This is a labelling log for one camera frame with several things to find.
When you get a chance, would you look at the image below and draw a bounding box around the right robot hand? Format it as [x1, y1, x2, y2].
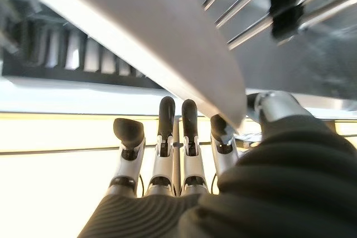
[77, 91, 357, 238]

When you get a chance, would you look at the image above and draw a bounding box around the beige round plate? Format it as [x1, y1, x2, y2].
[4, 0, 248, 134]

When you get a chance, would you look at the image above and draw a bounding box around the stainless steel sink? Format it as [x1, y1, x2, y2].
[178, 0, 357, 112]

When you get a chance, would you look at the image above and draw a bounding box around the black steel dish rack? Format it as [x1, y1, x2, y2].
[0, 0, 357, 90]

